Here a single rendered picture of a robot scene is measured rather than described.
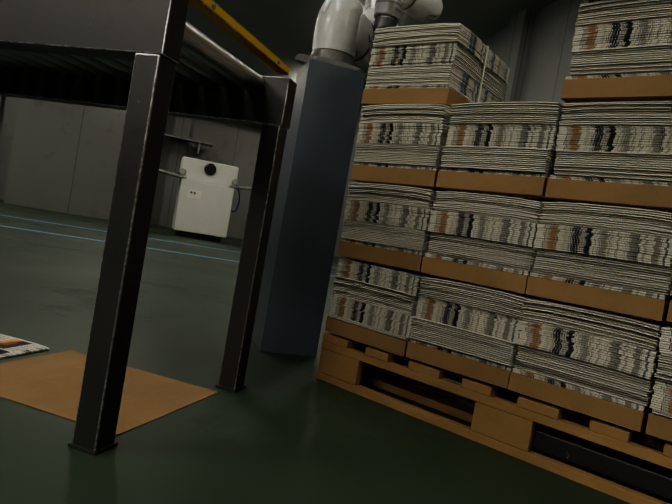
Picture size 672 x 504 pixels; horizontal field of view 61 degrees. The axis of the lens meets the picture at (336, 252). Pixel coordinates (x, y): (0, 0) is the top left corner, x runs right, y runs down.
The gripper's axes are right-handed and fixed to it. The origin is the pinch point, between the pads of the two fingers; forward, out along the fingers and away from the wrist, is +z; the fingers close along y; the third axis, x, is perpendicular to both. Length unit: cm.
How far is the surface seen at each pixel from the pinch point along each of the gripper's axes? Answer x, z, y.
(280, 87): -12, 19, -53
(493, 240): -60, 48, -19
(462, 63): -37.7, -0.1, -10.5
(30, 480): -37, 96, -111
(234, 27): -26, 16, -80
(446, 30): -34.1, -7.5, -16.0
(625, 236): -89, 43, -19
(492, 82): -36.9, -1.5, 10.7
